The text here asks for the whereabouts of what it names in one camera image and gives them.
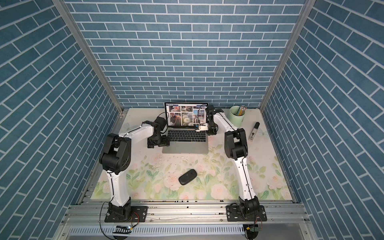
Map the silver laptop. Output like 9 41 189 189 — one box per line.
163 102 209 155

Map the bundle of coloured pencils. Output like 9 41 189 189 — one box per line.
236 106 247 116

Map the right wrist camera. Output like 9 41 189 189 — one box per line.
195 123 209 132

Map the mint green pencil cup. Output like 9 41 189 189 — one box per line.
228 106 246 128

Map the black wireless mouse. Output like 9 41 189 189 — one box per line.
179 169 198 186

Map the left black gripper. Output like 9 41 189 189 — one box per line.
148 134 171 149

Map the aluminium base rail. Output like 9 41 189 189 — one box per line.
63 201 310 225

